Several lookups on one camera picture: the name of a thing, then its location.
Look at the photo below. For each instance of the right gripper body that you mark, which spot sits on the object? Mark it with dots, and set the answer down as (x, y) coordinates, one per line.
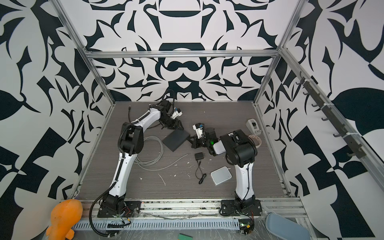
(201, 143)

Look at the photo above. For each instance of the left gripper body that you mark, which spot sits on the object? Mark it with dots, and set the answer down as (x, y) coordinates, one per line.
(172, 124)

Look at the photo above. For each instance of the black network switch box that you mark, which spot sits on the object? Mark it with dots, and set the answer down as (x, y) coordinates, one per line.
(175, 139)

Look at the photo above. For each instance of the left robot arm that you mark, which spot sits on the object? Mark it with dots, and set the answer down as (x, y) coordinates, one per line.
(130, 144)

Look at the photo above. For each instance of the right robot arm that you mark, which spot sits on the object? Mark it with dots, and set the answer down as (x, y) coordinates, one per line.
(240, 151)

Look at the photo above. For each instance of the black power adapter centre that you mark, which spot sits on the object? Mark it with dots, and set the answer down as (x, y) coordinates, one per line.
(199, 157)

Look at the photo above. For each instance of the white square router box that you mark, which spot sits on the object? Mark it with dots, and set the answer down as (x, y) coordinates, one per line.
(221, 175)

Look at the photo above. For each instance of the roll of tape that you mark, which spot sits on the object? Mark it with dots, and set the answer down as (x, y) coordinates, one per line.
(256, 139)

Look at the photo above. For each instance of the green object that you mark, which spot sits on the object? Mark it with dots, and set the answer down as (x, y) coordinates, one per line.
(184, 237)

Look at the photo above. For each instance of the grey blue pad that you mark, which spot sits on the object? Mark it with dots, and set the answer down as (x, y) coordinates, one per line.
(285, 229)

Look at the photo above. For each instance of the orange plush toy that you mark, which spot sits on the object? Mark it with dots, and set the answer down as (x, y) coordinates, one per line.
(63, 217)

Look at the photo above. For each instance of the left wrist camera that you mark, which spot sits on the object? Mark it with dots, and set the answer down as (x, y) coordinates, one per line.
(176, 113)

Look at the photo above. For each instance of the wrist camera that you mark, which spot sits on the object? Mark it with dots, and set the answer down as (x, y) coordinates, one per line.
(199, 129)
(176, 113)

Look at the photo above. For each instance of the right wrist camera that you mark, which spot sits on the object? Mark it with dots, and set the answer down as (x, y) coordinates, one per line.
(199, 129)

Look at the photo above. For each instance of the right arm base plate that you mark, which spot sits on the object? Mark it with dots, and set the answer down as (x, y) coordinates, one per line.
(236, 208)

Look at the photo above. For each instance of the white cable duct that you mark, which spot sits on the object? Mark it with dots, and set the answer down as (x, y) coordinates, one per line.
(168, 224)

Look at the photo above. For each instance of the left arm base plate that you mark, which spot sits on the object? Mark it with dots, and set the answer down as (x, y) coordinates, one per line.
(123, 209)

